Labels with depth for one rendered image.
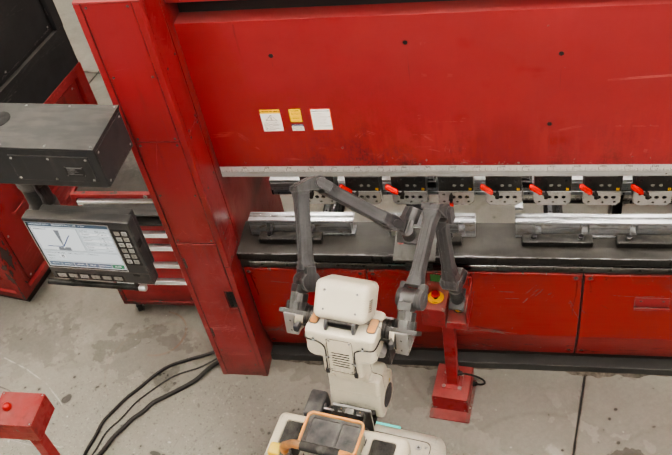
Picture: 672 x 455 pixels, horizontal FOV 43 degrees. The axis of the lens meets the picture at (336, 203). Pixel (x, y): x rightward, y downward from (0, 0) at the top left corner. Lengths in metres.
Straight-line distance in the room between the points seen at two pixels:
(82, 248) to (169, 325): 1.62
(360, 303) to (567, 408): 1.63
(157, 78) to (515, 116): 1.37
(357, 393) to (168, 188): 1.15
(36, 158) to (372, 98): 1.27
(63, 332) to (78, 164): 2.22
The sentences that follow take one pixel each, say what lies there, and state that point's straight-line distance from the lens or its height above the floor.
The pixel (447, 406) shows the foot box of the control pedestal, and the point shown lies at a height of 0.04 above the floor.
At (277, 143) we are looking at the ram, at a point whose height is 1.46.
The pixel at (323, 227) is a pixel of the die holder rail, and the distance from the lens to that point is 3.95.
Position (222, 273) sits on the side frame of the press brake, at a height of 0.85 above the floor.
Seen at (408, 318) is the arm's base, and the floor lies 1.23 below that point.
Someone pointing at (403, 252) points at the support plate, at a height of 1.00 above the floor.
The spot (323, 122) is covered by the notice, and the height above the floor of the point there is 1.57.
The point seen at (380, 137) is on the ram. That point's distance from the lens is 3.50.
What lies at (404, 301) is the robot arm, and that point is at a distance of 3.19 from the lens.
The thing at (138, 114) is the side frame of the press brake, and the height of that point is 1.79.
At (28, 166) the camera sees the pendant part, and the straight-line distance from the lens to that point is 3.26.
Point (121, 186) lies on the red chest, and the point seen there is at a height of 0.98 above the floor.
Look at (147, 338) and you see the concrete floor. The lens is 4.99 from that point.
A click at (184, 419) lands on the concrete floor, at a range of 4.61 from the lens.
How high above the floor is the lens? 3.75
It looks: 44 degrees down
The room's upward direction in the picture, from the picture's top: 11 degrees counter-clockwise
